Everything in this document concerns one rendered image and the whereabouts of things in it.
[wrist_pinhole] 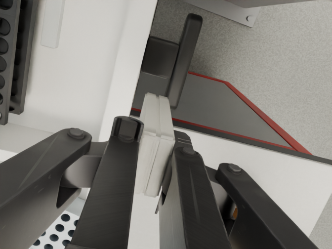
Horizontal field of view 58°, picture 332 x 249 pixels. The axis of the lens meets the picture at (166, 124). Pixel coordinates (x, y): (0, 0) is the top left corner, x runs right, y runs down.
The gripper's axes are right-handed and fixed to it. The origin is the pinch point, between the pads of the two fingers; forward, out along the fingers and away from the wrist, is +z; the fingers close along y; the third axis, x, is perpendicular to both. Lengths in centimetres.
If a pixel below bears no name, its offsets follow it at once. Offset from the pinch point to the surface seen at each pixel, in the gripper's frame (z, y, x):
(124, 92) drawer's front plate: 6.1, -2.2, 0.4
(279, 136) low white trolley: 36.3, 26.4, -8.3
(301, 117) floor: 99, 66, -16
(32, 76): 15.3, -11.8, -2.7
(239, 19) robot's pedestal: 97, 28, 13
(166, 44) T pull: 7.9, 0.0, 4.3
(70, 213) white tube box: 19.1, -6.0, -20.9
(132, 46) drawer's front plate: 6.2, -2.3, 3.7
